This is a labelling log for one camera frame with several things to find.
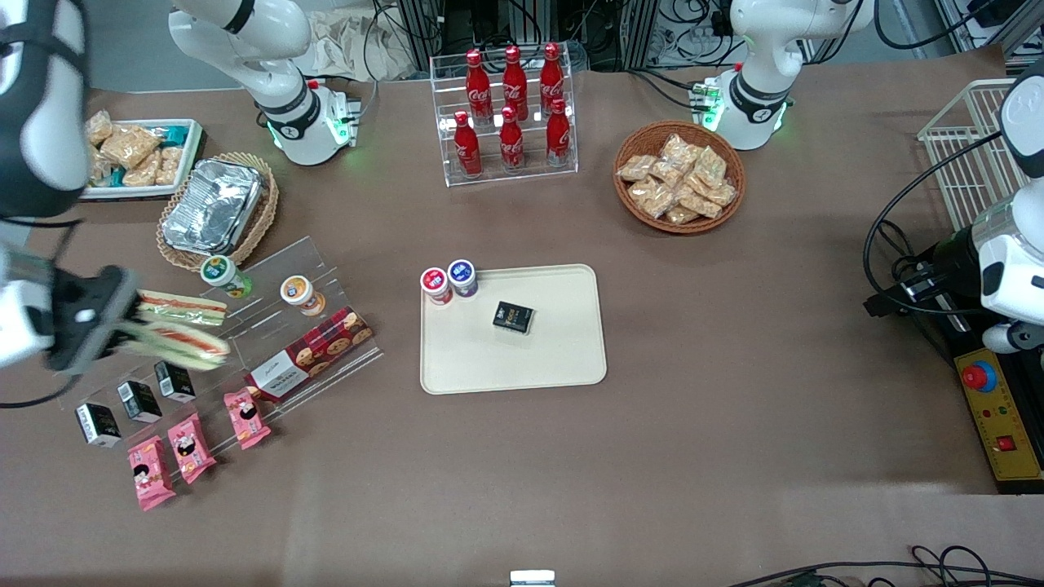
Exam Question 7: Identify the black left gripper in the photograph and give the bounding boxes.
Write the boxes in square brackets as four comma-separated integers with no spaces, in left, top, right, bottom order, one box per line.
[864,227,984,318]

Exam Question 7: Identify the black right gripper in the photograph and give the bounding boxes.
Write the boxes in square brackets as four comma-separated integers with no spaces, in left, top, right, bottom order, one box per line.
[51,264,162,357]

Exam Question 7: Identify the triangle sandwich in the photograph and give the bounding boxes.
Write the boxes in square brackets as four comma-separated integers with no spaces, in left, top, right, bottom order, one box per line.
[130,321,232,371]
[135,289,228,328]

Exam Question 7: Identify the white rectangular snack tray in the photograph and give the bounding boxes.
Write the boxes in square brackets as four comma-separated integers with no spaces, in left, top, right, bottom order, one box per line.
[80,118,206,201]

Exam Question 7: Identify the beige plastic tray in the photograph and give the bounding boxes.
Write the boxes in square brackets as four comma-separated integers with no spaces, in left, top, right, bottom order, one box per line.
[419,263,608,396]

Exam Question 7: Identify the small black white box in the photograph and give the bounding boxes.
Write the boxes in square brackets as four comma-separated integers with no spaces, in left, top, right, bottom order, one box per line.
[74,402,123,449]
[119,380,163,425]
[153,359,198,404]

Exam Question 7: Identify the green lid small cup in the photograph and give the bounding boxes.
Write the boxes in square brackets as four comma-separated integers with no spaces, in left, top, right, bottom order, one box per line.
[200,254,254,300]

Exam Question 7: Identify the pink snack pack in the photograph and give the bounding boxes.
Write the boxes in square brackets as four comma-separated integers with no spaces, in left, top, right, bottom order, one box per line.
[223,387,272,452]
[167,412,219,486]
[127,435,177,513]

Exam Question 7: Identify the clear acrylic tiered display stand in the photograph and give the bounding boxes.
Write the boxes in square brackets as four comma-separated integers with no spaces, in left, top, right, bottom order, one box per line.
[51,236,385,446]

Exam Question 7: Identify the stacked aluminium foil containers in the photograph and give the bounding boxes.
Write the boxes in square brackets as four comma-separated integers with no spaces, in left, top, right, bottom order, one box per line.
[161,158,264,256]

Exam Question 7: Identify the orange lid small cup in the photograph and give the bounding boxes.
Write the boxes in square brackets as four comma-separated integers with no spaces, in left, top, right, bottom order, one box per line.
[279,274,327,318]

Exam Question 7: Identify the oval wicker basket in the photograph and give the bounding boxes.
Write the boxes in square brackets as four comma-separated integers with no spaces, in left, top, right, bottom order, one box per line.
[156,152,281,273]

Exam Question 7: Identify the yellow emergency stop box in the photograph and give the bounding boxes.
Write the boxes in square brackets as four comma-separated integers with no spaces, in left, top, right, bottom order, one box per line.
[953,346,1044,495]

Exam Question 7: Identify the red plaid cookie box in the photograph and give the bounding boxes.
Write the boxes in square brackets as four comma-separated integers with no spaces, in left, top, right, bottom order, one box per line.
[245,306,374,404]

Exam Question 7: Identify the round wicker basket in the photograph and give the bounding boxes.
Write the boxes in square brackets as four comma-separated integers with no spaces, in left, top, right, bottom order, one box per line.
[613,121,747,236]

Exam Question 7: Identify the red lid small cup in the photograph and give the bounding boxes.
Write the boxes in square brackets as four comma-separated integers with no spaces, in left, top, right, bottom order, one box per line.
[419,267,454,307]

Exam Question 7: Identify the blue lid small cup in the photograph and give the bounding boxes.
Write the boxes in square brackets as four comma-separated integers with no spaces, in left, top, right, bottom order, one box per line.
[446,258,480,299]

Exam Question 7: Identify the crumpled beige cloth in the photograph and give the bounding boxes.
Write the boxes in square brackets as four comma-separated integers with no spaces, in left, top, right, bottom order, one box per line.
[292,10,418,83]

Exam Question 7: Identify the red cola bottle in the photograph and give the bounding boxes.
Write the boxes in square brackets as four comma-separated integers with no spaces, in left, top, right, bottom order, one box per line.
[498,106,526,173]
[453,111,483,179]
[465,49,493,126]
[545,99,573,169]
[502,45,529,123]
[539,42,566,117]

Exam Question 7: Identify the black box with gold print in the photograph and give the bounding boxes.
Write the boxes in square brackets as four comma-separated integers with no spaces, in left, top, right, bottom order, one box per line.
[492,300,536,337]

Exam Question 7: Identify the clear acrylic bottle rack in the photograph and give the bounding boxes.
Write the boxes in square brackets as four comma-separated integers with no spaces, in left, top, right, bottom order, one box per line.
[429,51,580,189]

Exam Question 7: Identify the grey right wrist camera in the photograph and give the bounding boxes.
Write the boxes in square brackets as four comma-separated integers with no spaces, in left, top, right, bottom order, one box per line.
[47,300,133,377]

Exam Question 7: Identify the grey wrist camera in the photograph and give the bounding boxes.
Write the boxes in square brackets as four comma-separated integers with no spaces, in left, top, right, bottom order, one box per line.
[47,300,133,377]
[982,320,1044,355]

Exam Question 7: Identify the black looping gripper cable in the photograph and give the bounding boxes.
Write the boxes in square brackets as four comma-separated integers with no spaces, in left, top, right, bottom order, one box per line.
[863,130,1006,317]

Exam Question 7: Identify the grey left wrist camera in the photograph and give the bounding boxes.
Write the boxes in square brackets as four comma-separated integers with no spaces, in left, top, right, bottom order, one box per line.
[982,320,1044,355]

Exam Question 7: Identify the white wire basket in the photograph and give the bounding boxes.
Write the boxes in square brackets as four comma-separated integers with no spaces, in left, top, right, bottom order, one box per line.
[917,78,1030,234]

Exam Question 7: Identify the black floor cables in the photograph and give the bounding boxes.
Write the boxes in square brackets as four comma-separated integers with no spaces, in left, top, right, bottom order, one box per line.
[726,544,1044,587]

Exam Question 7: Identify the black arm base cable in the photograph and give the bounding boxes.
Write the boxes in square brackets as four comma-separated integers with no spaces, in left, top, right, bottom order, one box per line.
[357,0,387,131]

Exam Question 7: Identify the aluminium frame equipment rack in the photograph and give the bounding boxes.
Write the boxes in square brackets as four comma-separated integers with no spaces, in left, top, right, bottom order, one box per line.
[375,0,735,73]

